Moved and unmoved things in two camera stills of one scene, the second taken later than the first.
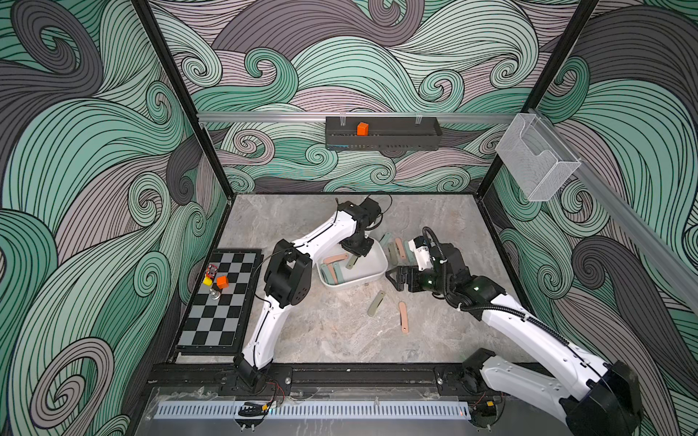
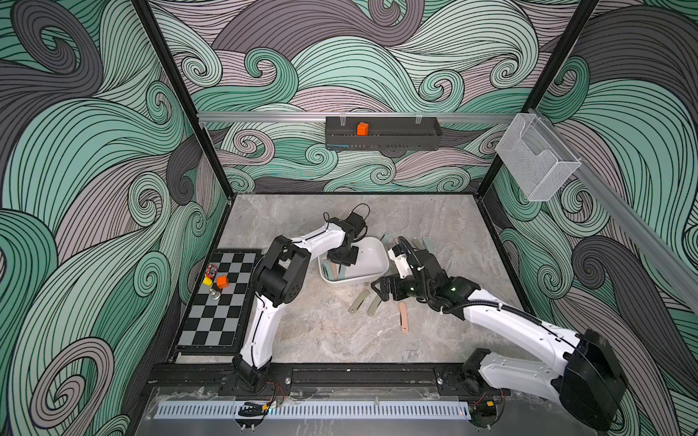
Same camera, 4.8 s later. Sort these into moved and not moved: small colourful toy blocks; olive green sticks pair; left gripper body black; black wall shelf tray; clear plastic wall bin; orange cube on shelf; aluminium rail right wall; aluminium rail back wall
Moved: left gripper body black; olive green sticks pair
Not moved: orange cube on shelf; aluminium rail right wall; clear plastic wall bin; small colourful toy blocks; black wall shelf tray; aluminium rail back wall
